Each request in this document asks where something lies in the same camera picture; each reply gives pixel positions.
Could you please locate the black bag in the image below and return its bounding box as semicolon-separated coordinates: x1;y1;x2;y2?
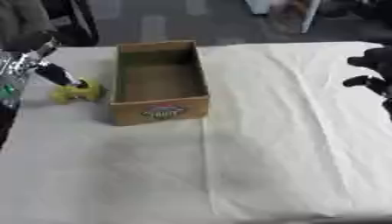
41;0;102;48

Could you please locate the tan cardboard box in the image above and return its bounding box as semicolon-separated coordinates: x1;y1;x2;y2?
108;39;212;127

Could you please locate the yellow-green toy dumbbell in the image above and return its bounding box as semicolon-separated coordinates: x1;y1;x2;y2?
49;80;108;105

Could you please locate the white board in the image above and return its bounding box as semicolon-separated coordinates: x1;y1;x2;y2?
298;0;324;34

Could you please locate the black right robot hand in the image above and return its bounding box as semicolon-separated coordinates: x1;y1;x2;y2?
341;45;392;118

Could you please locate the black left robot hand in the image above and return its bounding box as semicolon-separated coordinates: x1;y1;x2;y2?
33;62;91;89

